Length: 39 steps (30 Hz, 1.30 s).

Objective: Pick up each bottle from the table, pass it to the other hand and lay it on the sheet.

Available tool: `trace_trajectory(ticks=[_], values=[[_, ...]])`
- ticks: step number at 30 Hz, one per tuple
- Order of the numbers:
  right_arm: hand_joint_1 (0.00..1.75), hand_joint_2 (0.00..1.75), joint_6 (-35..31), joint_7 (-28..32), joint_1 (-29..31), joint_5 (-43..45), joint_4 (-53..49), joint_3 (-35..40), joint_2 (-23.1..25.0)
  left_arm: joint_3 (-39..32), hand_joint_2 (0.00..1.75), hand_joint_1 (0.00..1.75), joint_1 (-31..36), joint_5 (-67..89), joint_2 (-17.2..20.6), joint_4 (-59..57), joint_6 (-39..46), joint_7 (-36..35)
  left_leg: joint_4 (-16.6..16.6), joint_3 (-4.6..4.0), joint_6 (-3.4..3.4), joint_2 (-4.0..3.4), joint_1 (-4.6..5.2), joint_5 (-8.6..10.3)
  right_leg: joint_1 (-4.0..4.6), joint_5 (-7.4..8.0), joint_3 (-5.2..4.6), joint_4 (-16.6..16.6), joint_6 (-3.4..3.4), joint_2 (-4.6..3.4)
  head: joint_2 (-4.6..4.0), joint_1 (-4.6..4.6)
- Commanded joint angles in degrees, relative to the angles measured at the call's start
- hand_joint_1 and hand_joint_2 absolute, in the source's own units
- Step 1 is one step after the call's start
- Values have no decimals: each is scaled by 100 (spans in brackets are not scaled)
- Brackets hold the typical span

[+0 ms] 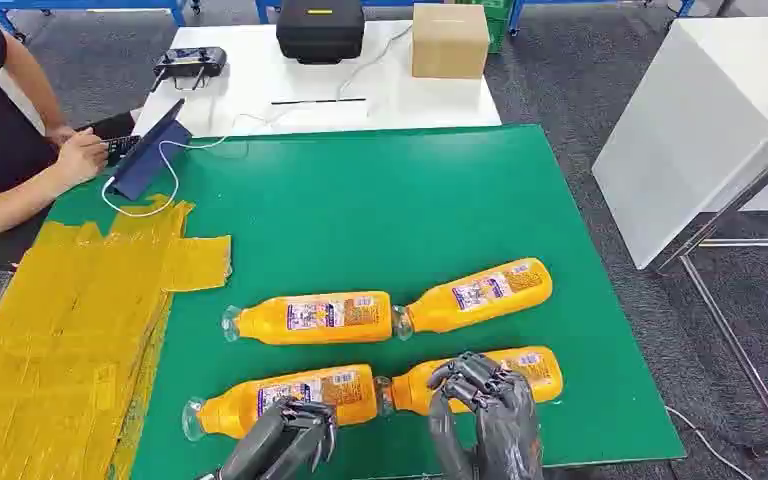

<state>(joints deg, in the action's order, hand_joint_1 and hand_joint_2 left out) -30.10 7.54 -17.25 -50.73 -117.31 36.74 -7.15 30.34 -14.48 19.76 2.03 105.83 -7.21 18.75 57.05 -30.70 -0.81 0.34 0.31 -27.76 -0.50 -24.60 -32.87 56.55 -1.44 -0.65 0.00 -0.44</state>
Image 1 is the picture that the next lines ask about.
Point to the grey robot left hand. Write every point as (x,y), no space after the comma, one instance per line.
(271,444)

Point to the person's right hand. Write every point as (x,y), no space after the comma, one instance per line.
(79,159)

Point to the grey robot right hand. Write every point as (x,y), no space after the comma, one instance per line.
(496,430)

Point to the person's left hand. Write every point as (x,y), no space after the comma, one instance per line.
(60,134)

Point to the orange drink bottle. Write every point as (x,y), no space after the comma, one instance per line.
(318,318)
(543,378)
(483,297)
(238,407)

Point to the black smartphone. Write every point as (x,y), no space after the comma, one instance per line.
(122,147)

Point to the blue tablet case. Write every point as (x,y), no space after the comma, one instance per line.
(149,159)

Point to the black remote controller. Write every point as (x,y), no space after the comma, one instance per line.
(190,63)

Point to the yellow sheet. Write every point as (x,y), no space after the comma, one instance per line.
(59,331)

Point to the thin black stick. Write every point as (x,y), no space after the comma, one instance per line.
(318,101)

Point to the green table mat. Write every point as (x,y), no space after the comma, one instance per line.
(371,212)

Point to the black hard case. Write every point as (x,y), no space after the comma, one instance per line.
(320,33)

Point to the cardboard box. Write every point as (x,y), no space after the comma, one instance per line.
(450,43)

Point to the green plastic crate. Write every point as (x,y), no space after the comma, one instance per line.
(500,23)

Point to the steel table frame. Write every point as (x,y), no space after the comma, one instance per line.
(728,218)

